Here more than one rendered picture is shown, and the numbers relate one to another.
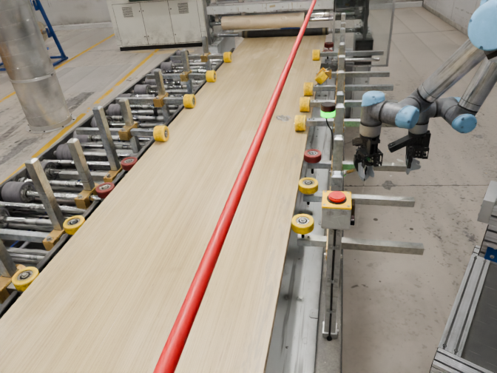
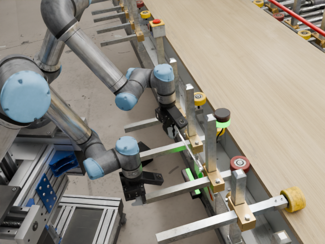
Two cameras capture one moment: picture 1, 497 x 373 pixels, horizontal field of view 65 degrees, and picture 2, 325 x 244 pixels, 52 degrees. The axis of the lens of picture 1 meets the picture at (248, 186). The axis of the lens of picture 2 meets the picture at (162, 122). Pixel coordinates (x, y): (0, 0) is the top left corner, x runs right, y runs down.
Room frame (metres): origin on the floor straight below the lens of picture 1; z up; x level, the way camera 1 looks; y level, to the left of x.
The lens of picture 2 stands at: (2.27, -0.96, 1.94)
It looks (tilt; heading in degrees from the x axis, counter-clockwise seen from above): 40 degrees down; 155
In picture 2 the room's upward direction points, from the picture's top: 8 degrees counter-clockwise
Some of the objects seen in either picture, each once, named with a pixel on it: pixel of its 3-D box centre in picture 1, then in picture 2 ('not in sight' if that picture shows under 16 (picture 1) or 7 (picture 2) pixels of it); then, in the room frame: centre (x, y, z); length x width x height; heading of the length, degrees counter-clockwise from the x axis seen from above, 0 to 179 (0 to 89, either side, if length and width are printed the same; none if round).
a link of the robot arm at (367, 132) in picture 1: (370, 128); (166, 96); (1.28, -0.47, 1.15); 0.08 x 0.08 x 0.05
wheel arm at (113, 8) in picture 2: not in sight; (114, 8); (-0.66, 0.08, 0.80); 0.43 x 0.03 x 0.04; 75
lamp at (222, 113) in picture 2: (328, 127); (221, 134); (1.51, -0.36, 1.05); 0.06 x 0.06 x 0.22; 75
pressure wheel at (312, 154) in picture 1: (312, 162); (239, 171); (1.57, -0.31, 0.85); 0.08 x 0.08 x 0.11
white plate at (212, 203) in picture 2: not in sight; (203, 183); (1.47, -0.42, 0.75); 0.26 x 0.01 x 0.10; 165
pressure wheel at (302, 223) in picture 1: (302, 231); (198, 104); (1.09, -0.18, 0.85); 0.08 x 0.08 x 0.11
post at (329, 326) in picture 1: (332, 283); (162, 70); (0.77, -0.21, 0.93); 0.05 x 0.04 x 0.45; 165
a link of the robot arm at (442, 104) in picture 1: (447, 108); (99, 161); (1.44, -0.83, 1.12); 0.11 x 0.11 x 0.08; 88
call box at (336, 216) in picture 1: (336, 211); (157, 29); (0.77, -0.21, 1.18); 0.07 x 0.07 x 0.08; 75
